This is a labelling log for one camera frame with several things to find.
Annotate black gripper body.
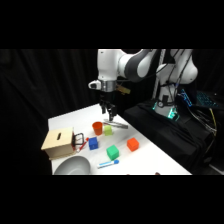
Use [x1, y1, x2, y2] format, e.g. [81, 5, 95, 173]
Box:
[99, 89, 117, 113]

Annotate red cube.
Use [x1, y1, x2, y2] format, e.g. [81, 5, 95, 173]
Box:
[126, 137, 140, 153]

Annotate lime green cube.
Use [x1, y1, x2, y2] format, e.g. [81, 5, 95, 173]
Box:
[103, 125, 114, 137]

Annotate blue cube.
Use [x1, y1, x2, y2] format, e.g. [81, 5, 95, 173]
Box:
[88, 136, 100, 151]

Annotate orange plastic cup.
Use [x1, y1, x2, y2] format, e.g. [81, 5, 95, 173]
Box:
[92, 121, 104, 136]

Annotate white marker with blue cap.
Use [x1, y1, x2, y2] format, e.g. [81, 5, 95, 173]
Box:
[97, 159, 120, 169]

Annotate black cloth-covered stand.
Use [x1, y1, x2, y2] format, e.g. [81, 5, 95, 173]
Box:
[122, 99, 224, 175]

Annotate wooden box with slot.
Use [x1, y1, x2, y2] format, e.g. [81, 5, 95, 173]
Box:
[40, 126, 77, 160]

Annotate small green light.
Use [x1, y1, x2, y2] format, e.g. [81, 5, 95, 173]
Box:
[168, 108, 181, 122]

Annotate grey bowl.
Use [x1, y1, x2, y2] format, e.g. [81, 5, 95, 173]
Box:
[53, 155, 92, 176]

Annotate black curtain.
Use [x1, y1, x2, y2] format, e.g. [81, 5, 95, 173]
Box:
[0, 49, 224, 175]

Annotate blue-lit keyboard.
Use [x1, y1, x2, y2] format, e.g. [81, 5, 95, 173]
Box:
[195, 89, 224, 110]

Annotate tan wrist mount bracket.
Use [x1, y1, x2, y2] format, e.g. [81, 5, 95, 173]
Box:
[116, 84, 131, 95]

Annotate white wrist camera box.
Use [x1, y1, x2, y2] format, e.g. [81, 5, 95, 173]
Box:
[88, 79, 103, 91]

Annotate black wire frame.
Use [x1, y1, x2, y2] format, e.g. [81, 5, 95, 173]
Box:
[72, 132, 85, 148]

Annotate red-handled small tool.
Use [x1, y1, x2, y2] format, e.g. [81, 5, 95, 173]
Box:
[76, 137, 90, 153]

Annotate black cables on arm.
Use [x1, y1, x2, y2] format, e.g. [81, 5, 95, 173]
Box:
[164, 49, 194, 101]

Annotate blue-lit cable bundle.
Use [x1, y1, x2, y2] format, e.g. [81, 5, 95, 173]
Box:
[178, 88, 195, 108]

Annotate yellow cable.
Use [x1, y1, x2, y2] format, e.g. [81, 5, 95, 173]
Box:
[208, 108, 219, 136]

